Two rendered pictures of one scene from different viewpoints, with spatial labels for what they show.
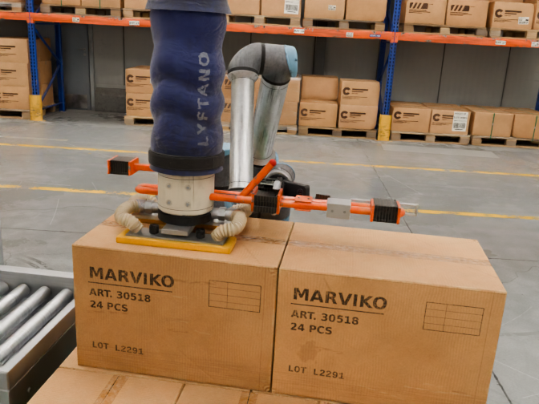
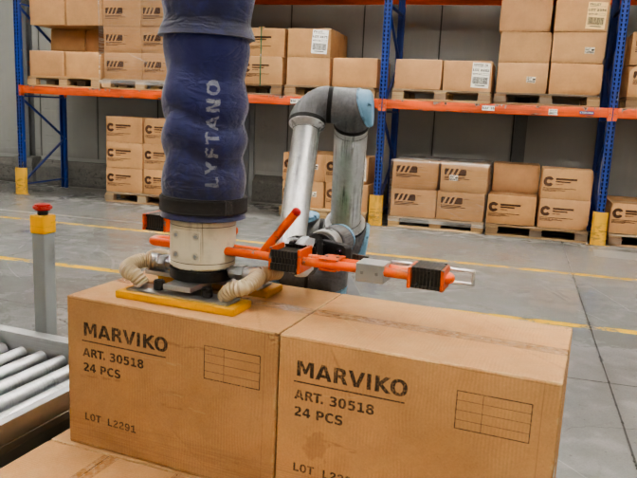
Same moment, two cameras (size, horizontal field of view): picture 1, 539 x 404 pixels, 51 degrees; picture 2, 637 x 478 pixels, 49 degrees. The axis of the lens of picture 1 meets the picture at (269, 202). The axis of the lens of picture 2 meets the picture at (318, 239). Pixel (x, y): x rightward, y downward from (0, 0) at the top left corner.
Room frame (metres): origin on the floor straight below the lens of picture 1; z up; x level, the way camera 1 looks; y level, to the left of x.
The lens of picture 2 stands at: (0.03, -0.47, 1.44)
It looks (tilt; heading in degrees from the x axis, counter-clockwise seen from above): 11 degrees down; 14
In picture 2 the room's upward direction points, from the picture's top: 3 degrees clockwise
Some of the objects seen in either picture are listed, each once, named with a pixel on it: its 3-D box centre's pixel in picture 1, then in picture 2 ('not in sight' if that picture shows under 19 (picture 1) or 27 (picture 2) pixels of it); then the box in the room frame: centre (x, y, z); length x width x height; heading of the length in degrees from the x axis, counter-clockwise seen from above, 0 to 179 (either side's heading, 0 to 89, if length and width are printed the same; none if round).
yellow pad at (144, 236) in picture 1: (176, 235); (182, 292); (1.58, 0.27, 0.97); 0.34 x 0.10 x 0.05; 84
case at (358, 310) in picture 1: (379, 312); (427, 411); (1.60, -0.36, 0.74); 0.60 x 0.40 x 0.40; 82
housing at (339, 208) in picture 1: (338, 208); (373, 270); (1.62, -0.21, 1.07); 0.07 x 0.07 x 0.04; 84
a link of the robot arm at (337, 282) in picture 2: (274, 208); (328, 278); (1.95, -0.02, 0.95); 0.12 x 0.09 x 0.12; 100
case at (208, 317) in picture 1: (191, 289); (208, 365); (1.68, 0.24, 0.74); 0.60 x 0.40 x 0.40; 82
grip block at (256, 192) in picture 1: (267, 199); (290, 257); (1.65, 0.01, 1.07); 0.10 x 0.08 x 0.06; 174
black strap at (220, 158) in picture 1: (187, 155); (204, 202); (1.68, 0.25, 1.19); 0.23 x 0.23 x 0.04
